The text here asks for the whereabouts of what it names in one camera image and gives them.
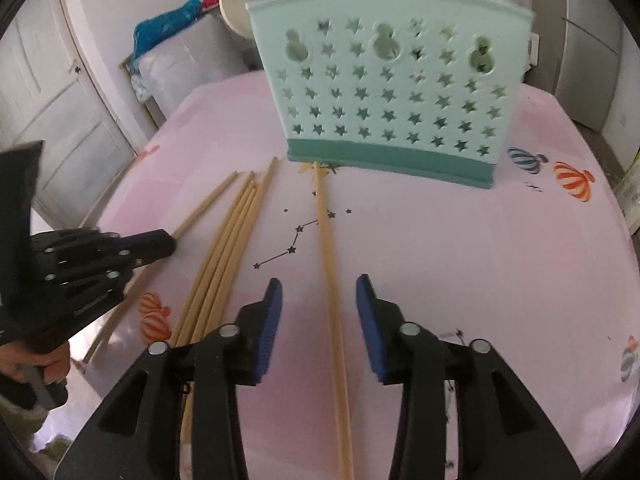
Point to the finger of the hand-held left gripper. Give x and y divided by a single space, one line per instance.
145 245

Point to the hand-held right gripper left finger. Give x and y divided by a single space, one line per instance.
270 330

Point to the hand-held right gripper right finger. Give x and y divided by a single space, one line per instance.
370 330

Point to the single wooden chopstick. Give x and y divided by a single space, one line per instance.
210 205
327 260

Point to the pile of wooden chopsticks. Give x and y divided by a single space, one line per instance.
225 260

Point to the teal star-holed utensil holder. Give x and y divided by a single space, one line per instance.
390 90

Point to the person's left forearm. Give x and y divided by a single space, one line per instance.
15 420

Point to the person's left hand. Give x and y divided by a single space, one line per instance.
55 365

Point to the pink balloon-print tablecloth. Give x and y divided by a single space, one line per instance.
450 260

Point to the white panelled door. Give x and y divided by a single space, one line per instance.
65 110

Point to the floral patterned cloth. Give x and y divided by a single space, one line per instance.
141 85

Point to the translucent storage box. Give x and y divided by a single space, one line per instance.
190 65

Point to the blue plastic bag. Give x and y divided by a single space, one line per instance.
165 22

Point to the white and yellow rice bag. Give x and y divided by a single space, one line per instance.
632 195

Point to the silver refrigerator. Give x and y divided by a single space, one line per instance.
590 35

